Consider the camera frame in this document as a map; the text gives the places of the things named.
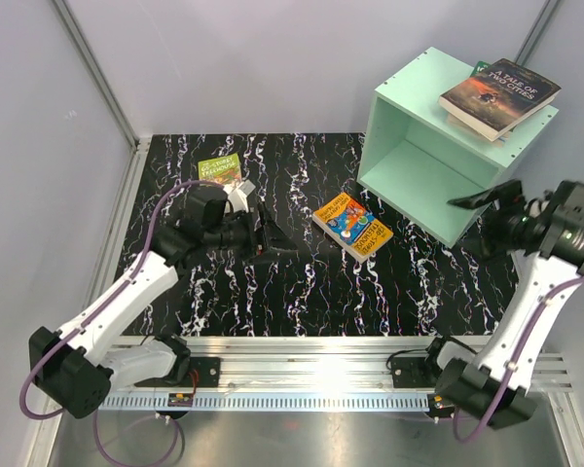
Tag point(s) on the orange 130-storey treehouse book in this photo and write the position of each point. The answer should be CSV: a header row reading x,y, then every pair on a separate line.
x,y
352,226

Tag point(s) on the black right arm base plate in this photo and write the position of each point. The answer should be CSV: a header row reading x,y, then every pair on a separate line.
x,y
412,372

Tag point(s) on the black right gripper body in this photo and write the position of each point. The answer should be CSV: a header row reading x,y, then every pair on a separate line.
x,y
503,230

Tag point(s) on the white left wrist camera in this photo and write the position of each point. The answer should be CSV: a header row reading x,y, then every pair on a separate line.
x,y
239,194

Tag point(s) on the aluminium rail frame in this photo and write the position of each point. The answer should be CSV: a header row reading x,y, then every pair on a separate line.
x,y
327,365

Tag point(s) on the slotted white cable duct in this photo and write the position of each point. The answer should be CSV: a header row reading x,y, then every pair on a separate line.
x,y
266,402

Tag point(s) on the lime green 65-storey treehouse book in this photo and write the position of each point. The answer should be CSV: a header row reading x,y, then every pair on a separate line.
x,y
225,170

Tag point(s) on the aluminium corner post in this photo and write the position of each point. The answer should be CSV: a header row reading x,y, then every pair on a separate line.
x,y
528,55
86,54

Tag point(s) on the left aluminium corner post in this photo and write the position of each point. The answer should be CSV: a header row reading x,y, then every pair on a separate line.
x,y
86,54

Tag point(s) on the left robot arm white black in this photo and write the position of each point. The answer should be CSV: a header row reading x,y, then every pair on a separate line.
x,y
75,365

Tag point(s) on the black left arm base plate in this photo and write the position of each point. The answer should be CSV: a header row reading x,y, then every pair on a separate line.
x,y
204,371

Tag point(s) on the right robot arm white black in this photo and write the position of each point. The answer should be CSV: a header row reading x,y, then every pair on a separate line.
x,y
492,384

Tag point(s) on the mint green open cabinet box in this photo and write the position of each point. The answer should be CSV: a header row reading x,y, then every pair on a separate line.
x,y
414,160

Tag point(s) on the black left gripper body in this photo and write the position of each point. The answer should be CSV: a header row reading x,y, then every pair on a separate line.
x,y
238,233

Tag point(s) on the right aluminium corner post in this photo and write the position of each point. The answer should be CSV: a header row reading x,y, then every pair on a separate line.
x,y
528,55

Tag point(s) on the dark tale of two cities book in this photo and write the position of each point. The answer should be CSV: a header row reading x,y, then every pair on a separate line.
x,y
498,98

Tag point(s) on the green 104-storey treehouse book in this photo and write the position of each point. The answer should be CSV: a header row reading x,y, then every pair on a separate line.
x,y
479,68

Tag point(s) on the black marble pattern mat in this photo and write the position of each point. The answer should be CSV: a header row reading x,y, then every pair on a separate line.
x,y
413,286

